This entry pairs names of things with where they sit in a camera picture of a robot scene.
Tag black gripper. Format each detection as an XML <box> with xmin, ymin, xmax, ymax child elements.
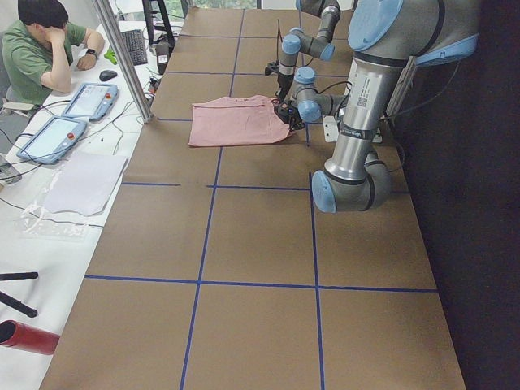
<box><xmin>287</xmin><ymin>108</ymin><xmax>306</xmax><ymax>130</ymax></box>
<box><xmin>276</xmin><ymin>71</ymin><xmax>293</xmax><ymax>106</ymax></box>

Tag pink Snoopy t-shirt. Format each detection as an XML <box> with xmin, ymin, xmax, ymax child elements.
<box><xmin>188</xmin><ymin>95</ymin><xmax>293</xmax><ymax>147</ymax></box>

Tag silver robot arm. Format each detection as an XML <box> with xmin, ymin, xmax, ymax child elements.
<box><xmin>279</xmin><ymin>1</ymin><xmax>481</xmax><ymax>213</ymax></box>
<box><xmin>274</xmin><ymin>0</ymin><xmax>341</xmax><ymax>102</ymax></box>

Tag black keyboard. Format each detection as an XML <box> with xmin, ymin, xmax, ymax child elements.
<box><xmin>121</xmin><ymin>29</ymin><xmax>148</xmax><ymax>65</ymax></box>

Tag green toy object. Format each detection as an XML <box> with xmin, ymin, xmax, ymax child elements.
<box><xmin>104</xmin><ymin>48</ymin><xmax>118</xmax><ymax>65</ymax></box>

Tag black computer mouse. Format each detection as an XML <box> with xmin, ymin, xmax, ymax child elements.
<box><xmin>98</xmin><ymin>70</ymin><xmax>118</xmax><ymax>82</ymax></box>

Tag upper blue teach pendant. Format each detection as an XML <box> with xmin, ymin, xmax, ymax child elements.
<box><xmin>62</xmin><ymin>83</ymin><xmax>119</xmax><ymax>122</ymax></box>

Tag blue teach pendant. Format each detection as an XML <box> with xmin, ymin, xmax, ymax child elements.
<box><xmin>16</xmin><ymin>116</ymin><xmax>87</xmax><ymax>165</ymax></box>
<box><xmin>62</xmin><ymin>83</ymin><xmax>119</xmax><ymax>122</ymax></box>

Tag white paper sheets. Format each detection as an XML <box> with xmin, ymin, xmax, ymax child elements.
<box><xmin>43</xmin><ymin>151</ymin><xmax>128</xmax><ymax>216</ymax></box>

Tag lower blue teach pendant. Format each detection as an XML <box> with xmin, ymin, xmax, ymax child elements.
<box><xmin>16</xmin><ymin>116</ymin><xmax>87</xmax><ymax>165</ymax></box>

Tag person in green shirt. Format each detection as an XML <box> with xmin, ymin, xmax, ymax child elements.
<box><xmin>2</xmin><ymin>0</ymin><xmax>105</xmax><ymax>106</ymax></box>

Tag clear plastic bag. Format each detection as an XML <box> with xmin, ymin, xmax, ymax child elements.
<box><xmin>15</xmin><ymin>164</ymin><xmax>104</xmax><ymax>241</ymax></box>

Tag red cylinder bottle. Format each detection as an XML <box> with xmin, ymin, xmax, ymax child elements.
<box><xmin>1</xmin><ymin>320</ymin><xmax>60</xmax><ymax>355</ymax></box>

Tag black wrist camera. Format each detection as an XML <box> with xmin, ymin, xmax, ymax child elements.
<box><xmin>264</xmin><ymin>61</ymin><xmax>280</xmax><ymax>76</ymax></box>
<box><xmin>273</xmin><ymin>102</ymin><xmax>293</xmax><ymax>124</ymax></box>

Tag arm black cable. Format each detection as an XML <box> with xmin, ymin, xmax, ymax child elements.
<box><xmin>271</xmin><ymin>80</ymin><xmax>353</xmax><ymax>106</ymax></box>
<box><xmin>276</xmin><ymin>18</ymin><xmax>285</xmax><ymax>66</ymax></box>

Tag aluminium frame post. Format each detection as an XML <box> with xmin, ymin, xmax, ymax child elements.
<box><xmin>92</xmin><ymin>0</ymin><xmax>153</xmax><ymax>124</ymax></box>

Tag black camera tripod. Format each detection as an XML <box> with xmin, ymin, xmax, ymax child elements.
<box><xmin>0</xmin><ymin>271</ymin><xmax>40</xmax><ymax>319</ymax></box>

